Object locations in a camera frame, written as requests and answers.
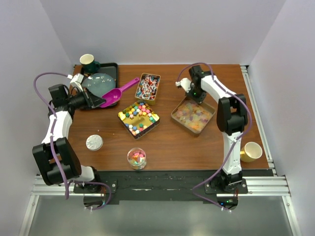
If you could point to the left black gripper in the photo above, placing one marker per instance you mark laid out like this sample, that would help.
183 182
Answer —
91 101

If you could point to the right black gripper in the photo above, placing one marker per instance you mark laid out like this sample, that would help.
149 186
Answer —
199 100

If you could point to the magenta plastic scoop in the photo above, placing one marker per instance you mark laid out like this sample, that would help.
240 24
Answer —
115 94

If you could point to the gold tin of gummy candies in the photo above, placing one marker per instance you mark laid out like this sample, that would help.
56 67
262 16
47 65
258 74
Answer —
191 116

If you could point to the gold tin of star candies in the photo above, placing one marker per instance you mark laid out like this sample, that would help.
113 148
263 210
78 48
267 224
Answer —
139 119

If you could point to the gold tin of lollipops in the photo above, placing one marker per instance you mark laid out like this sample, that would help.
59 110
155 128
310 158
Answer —
147 88

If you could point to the clear glass jar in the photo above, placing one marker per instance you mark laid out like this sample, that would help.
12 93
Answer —
137 158

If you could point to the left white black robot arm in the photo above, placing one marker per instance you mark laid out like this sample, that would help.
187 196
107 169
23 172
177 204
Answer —
55 158

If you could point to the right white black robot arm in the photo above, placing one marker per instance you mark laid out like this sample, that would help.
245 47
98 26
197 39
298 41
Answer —
232 117

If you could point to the teal ceramic plate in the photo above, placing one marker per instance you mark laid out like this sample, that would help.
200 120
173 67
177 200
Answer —
99 84

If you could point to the black serving tray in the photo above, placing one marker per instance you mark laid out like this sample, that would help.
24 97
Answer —
107 68

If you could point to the dark green mug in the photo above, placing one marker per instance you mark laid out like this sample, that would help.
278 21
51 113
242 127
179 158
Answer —
89 64

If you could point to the white jar lid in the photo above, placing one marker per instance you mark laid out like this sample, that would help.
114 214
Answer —
94 142

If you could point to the yellow mug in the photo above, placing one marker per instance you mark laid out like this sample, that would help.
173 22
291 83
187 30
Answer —
250 152

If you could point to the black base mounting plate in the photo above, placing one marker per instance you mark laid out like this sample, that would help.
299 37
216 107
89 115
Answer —
153 185

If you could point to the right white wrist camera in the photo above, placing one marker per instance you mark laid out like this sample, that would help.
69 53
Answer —
184 84

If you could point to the aluminium frame rail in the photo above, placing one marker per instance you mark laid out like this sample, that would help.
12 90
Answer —
256 186

